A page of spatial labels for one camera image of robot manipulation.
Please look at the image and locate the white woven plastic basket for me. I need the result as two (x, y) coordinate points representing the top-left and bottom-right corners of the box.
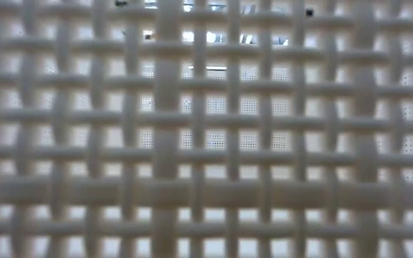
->
(0, 0), (413, 258)

